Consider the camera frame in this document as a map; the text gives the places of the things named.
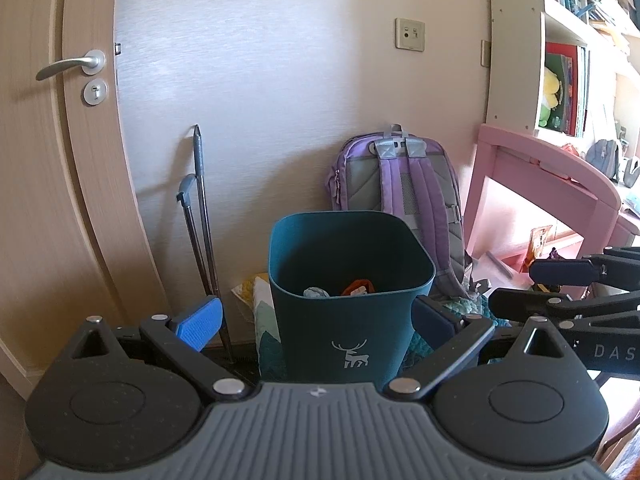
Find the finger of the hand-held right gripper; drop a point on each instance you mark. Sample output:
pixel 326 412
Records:
pixel 560 271
pixel 520 302

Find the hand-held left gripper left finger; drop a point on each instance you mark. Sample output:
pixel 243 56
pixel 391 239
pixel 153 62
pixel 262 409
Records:
pixel 200 321

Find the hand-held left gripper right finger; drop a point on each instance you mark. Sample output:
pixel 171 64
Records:
pixel 432 321

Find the orange foam fruit net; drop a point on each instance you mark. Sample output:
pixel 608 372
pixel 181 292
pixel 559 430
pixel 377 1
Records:
pixel 357 287

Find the dark teal plastic bin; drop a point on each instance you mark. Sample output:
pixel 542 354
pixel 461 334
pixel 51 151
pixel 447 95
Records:
pixel 320 340

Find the small colourful picture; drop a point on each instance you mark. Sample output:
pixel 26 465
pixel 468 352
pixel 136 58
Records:
pixel 539 242

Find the teal knitted cloth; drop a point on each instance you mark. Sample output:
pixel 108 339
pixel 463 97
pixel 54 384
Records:
pixel 470 307

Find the teal white patterned cloth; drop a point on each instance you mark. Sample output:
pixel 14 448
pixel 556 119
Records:
pixel 265 320

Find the pink desk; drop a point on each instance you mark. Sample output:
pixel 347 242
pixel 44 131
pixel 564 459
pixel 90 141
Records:
pixel 550 155

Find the grey desk stand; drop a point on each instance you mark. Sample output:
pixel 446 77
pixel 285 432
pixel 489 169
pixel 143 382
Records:
pixel 631 172

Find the grey pouch bag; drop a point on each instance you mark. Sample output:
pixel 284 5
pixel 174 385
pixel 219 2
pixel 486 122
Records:
pixel 602 155

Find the metal pole with grey grip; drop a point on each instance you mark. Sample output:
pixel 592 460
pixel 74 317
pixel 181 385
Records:
pixel 186 187

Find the purple grey backpack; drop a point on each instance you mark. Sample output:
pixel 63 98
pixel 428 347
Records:
pixel 400 185

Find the row of picture books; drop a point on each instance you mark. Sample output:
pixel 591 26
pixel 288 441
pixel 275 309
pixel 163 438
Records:
pixel 575 90

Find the light wooden door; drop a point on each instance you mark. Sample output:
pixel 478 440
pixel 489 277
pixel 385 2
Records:
pixel 40 185

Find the white bookshelf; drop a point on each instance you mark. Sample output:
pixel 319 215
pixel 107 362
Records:
pixel 515 60

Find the silver door lock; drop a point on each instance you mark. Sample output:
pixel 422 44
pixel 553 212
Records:
pixel 95 92

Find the stacked shelf books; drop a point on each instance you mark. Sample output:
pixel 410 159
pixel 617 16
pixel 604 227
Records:
pixel 607 22

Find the beige wall socket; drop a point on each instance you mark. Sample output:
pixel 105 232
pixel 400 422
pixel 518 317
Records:
pixel 410 35

